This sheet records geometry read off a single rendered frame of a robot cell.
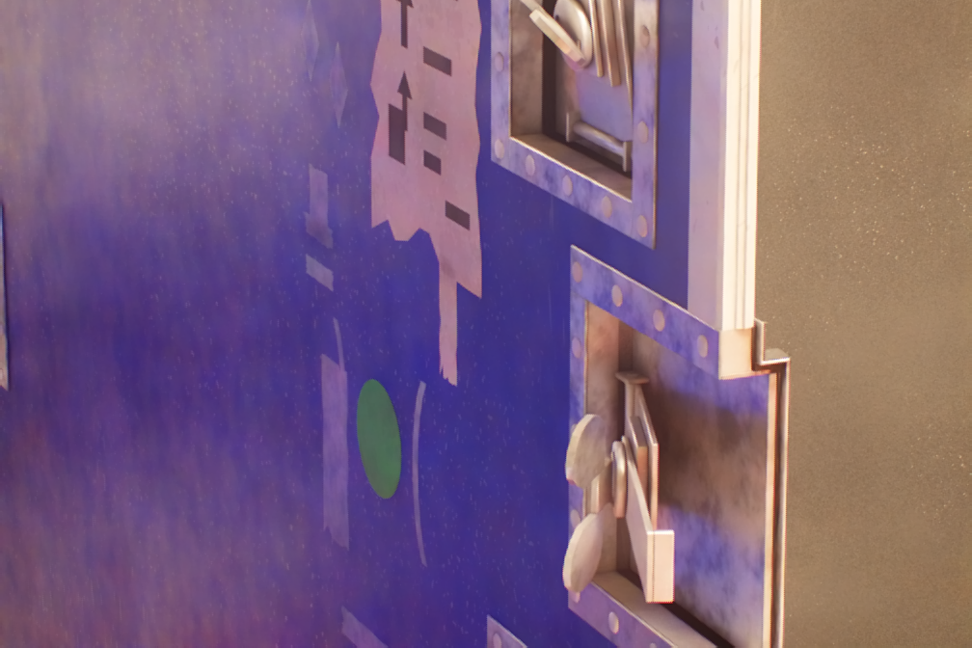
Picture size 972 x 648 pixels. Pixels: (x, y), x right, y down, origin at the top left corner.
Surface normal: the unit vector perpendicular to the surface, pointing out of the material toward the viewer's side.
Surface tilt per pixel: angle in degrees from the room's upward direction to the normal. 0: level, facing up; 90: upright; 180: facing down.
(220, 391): 90
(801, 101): 90
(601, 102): 97
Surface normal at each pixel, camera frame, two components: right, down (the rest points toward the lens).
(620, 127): -0.91, 0.23
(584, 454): 0.89, 0.22
